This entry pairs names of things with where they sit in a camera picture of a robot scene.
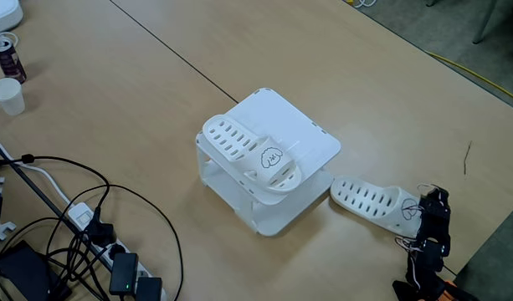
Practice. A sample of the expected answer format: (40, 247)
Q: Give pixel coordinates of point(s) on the white slipper cloud print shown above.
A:
(373, 200)

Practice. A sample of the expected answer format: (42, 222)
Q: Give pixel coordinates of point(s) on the white slipper poodle print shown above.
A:
(247, 159)

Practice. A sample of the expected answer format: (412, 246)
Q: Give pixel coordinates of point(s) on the white two-tier shoe rack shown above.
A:
(306, 134)

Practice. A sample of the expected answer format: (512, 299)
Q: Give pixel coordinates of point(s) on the grey chair leg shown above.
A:
(484, 25)

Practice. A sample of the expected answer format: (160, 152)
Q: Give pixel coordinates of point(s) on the black plug-in adapter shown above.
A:
(149, 290)

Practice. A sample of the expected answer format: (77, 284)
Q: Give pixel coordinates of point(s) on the black adapter green light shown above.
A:
(123, 271)

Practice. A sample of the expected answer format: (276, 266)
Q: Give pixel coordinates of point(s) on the white power strip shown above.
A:
(81, 215)

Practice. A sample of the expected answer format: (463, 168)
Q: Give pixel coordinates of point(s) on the black power brick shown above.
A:
(26, 271)

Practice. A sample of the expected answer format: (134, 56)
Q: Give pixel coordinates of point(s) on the white paper cup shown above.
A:
(8, 98)

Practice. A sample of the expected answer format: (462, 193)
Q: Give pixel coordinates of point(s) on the purple drink can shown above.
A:
(9, 62)

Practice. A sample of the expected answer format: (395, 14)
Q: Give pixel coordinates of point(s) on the white flat box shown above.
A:
(1, 14)

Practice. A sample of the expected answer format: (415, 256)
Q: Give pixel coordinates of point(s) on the black wall plug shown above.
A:
(100, 232)

